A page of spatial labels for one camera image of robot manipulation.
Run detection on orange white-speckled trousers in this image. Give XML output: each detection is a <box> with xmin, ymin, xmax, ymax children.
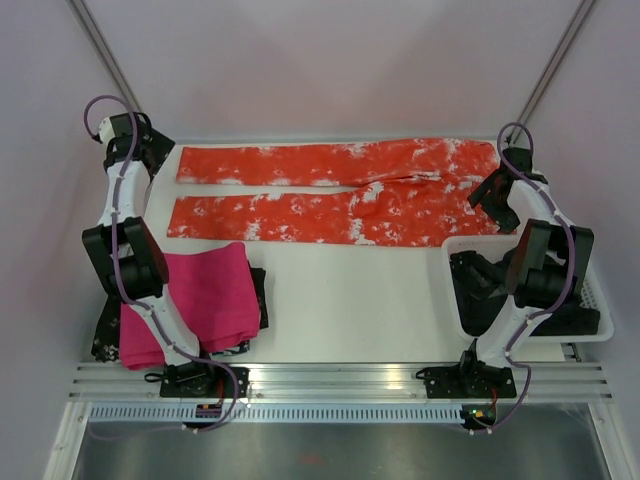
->
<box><xmin>167</xmin><ymin>138</ymin><xmax>499</xmax><ymax>248</ymax></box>

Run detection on right aluminium frame post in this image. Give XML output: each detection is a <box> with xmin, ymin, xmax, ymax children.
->
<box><xmin>517</xmin><ymin>0</ymin><xmax>599</xmax><ymax>124</ymax></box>

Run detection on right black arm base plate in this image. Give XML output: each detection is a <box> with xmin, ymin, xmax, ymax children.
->
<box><xmin>416</xmin><ymin>366</ymin><xmax>517</xmax><ymax>400</ymax></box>

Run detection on left aluminium frame post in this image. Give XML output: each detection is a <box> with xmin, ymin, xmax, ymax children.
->
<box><xmin>66</xmin><ymin>0</ymin><xmax>142</xmax><ymax>111</ymax></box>

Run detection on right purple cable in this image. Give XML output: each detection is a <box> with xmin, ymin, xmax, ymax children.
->
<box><xmin>498</xmin><ymin>121</ymin><xmax>576</xmax><ymax>361</ymax></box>

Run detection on white plastic basket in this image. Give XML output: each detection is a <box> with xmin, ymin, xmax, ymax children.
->
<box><xmin>441</xmin><ymin>235</ymin><xmax>614</xmax><ymax>344</ymax></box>

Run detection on white slotted cable duct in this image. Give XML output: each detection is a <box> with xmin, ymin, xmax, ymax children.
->
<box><xmin>89</xmin><ymin>403</ymin><xmax>463</xmax><ymax>424</ymax></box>

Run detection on folded magenta trousers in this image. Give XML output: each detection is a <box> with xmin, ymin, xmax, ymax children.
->
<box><xmin>120</xmin><ymin>242</ymin><xmax>261</xmax><ymax>370</ymax></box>

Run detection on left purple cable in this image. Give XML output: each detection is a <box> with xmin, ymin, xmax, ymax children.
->
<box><xmin>83</xmin><ymin>94</ymin><xmax>211</xmax><ymax>366</ymax></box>

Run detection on folded black patterned trousers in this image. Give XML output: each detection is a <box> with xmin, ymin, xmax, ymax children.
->
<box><xmin>91</xmin><ymin>267</ymin><xmax>269</xmax><ymax>370</ymax></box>

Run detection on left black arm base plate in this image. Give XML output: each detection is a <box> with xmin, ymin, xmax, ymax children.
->
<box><xmin>159</xmin><ymin>367</ymin><xmax>250</xmax><ymax>399</ymax></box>

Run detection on aluminium frame post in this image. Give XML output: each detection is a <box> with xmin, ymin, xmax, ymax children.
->
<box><xmin>517</xmin><ymin>0</ymin><xmax>599</xmax><ymax>124</ymax></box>
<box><xmin>66</xmin><ymin>0</ymin><xmax>142</xmax><ymax>111</ymax></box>

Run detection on black clothes in basket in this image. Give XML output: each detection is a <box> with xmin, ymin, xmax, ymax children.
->
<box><xmin>449</xmin><ymin>249</ymin><xmax>600</xmax><ymax>337</ymax></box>

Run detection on purple cable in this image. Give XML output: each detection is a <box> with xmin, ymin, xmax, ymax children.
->
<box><xmin>83</xmin><ymin>94</ymin><xmax>211</xmax><ymax>366</ymax></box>
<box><xmin>498</xmin><ymin>121</ymin><xmax>576</xmax><ymax>361</ymax></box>

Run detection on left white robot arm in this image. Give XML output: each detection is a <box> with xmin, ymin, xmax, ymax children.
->
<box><xmin>82</xmin><ymin>111</ymin><xmax>200</xmax><ymax>367</ymax></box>

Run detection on aluminium mounting rail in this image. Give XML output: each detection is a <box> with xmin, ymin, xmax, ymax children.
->
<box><xmin>67</xmin><ymin>362</ymin><xmax>613</xmax><ymax>404</ymax></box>

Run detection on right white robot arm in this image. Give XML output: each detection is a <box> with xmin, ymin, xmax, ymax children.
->
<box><xmin>449</xmin><ymin>147</ymin><xmax>601</xmax><ymax>396</ymax></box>

